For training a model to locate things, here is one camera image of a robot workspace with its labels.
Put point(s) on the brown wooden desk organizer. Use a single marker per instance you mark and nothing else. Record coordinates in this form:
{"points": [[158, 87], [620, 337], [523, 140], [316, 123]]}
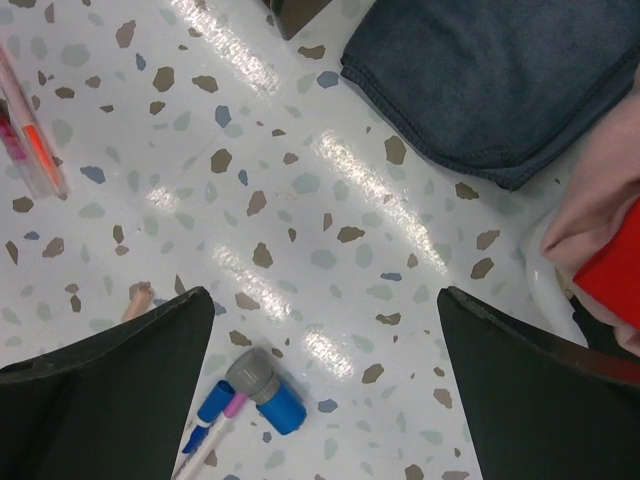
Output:
{"points": [[291, 16]]}

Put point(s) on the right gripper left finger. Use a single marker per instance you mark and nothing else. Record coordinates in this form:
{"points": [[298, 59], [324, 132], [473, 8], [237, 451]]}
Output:
{"points": [[111, 406]]}

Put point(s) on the white basket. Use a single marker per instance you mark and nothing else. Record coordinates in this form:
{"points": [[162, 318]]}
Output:
{"points": [[545, 288]]}

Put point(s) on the blue folded towel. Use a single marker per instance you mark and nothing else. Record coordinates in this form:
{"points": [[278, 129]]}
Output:
{"points": [[494, 89]]}

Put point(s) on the blue capped white marker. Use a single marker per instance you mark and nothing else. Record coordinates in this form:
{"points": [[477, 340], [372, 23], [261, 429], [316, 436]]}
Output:
{"points": [[213, 405]]}

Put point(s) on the red folded cloth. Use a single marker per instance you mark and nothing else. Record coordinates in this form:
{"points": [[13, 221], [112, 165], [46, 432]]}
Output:
{"points": [[611, 276]]}

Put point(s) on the purple capped white marker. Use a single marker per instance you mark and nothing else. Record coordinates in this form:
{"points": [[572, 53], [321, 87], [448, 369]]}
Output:
{"points": [[192, 465]]}

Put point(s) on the pink cloth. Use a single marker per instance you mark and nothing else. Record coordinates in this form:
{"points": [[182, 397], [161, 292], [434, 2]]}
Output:
{"points": [[603, 187]]}

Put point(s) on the beige capped white marker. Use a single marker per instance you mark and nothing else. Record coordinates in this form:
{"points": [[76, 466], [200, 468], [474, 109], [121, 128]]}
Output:
{"points": [[141, 297]]}

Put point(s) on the dark red clear pen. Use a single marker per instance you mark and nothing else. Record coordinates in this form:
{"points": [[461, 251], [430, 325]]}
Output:
{"points": [[10, 138]]}

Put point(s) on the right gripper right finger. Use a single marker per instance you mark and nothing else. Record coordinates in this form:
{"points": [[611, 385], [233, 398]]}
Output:
{"points": [[539, 406]]}

